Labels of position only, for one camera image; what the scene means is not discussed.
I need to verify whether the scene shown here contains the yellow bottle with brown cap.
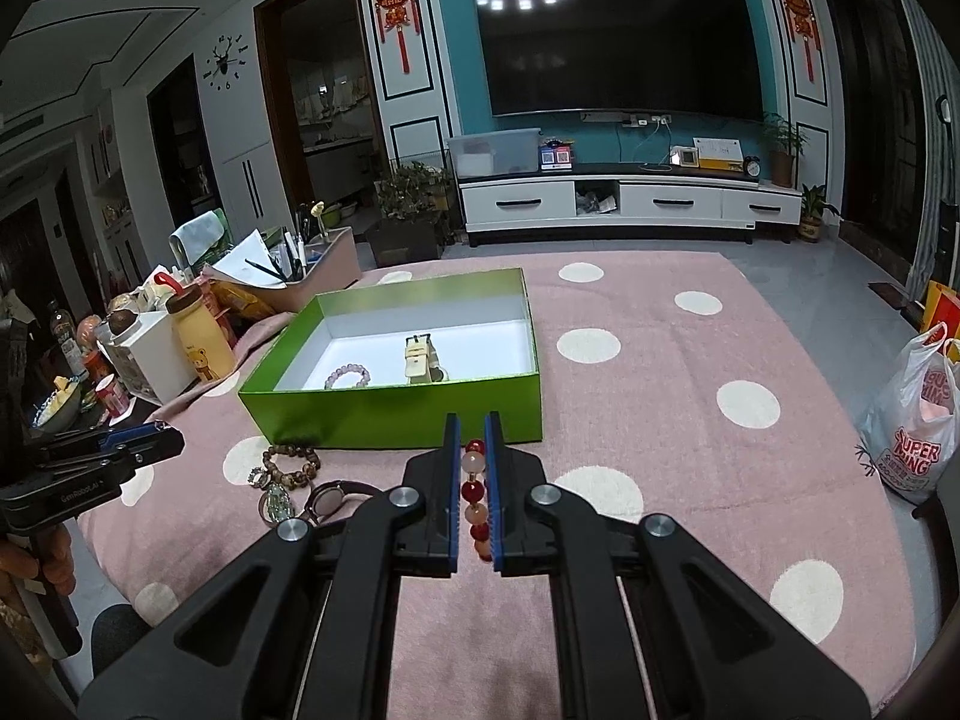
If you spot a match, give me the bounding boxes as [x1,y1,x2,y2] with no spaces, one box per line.
[165,283,237,383]

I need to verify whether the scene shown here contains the grey bangle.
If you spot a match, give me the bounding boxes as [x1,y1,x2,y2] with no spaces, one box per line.
[304,480,383,524]

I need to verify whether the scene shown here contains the white and yellow desk calendar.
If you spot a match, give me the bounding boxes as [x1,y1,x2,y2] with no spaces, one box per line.
[693,137,743,170]

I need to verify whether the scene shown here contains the yellow paper bag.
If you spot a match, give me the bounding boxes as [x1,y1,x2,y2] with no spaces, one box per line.
[921,280,960,338]

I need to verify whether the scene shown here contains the large flat television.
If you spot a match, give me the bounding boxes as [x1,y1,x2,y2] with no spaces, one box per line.
[471,0,764,121]

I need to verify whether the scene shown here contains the person's left hand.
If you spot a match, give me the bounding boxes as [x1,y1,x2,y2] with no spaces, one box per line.
[0,521,76,593]

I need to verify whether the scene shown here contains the small potted plant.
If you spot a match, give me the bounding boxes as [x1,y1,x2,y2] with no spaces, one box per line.
[799,184,841,242]

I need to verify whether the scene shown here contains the large leafy potted plant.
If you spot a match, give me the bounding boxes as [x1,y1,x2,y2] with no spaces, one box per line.
[371,160,455,267]

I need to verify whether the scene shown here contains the cream strap wrist watch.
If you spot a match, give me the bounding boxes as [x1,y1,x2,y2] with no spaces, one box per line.
[403,333,445,385]

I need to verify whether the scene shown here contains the red knot wall decoration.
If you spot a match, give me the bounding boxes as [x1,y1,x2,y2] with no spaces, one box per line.
[376,0,421,74]
[781,0,820,83]

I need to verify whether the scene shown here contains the brown wooden bead bracelet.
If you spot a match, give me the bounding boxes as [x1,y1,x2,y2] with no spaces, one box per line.
[262,444,322,492]

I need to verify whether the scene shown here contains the tall potted plant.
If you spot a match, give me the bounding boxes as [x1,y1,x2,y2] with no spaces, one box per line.
[761,112,809,188]

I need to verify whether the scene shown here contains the white plastic shopping bag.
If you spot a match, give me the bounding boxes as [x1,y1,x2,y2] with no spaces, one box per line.
[855,322,960,505]

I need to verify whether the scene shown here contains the white paper sheets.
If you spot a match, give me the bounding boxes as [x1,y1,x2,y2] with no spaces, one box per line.
[202,229,290,290]

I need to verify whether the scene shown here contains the pink dotted blanket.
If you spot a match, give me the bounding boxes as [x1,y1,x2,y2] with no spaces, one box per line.
[75,251,931,720]

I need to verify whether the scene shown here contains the green cardboard box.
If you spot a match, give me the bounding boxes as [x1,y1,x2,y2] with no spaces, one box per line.
[238,267,542,451]

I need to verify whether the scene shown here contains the orange snack packet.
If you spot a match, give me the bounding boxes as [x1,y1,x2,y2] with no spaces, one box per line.
[206,277,275,323]

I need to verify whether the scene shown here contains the black deer wall clock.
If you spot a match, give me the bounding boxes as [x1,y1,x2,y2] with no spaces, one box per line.
[204,34,248,91]

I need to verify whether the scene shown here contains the white carton box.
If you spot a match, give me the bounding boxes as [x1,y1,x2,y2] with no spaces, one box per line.
[97,309,200,404]

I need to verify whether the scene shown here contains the clear plastic storage bin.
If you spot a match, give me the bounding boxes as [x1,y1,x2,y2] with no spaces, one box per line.
[448,127,542,179]

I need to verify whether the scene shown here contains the pink desk organizer box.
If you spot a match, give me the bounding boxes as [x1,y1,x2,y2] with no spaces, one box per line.
[255,226,362,314]

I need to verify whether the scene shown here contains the white television cabinet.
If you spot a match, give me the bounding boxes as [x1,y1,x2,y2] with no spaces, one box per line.
[457,163,803,245]

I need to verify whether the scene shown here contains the red paper cup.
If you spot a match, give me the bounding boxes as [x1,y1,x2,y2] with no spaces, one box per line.
[94,376,130,421]

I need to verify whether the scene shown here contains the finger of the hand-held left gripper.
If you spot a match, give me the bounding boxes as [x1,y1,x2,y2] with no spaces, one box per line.
[37,429,185,485]
[34,420,170,462]

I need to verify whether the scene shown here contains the grey striped curtain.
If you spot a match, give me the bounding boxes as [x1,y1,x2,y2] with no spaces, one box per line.
[896,0,960,301]

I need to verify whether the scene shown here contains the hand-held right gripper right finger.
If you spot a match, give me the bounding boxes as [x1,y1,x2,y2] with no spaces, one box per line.
[484,411,875,720]

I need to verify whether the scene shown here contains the green and white bag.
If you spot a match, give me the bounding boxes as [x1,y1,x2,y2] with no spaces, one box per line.
[169,208,230,263]

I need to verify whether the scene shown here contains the red and pink bead bracelet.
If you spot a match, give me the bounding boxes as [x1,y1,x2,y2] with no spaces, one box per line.
[460,439,496,563]

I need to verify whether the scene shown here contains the bowl of food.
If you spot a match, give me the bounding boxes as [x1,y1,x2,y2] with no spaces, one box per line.
[30,379,83,432]

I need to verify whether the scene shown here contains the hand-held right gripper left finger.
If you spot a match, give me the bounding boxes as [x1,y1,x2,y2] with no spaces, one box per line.
[79,412,464,720]

